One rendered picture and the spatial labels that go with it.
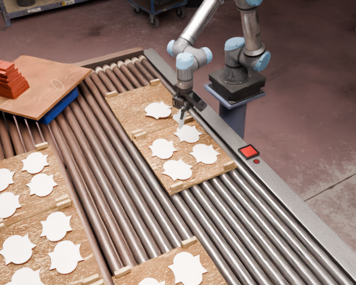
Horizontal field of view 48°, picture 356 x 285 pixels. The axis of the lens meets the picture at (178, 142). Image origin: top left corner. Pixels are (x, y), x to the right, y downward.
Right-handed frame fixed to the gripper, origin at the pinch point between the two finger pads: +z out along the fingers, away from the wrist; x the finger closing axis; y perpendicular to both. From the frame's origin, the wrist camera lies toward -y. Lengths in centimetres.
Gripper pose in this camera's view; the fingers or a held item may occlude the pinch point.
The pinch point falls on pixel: (189, 121)
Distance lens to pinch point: 197.2
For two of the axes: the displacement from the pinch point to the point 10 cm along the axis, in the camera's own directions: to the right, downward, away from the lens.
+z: 0.3, 7.6, 6.5
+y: -8.3, -3.5, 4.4
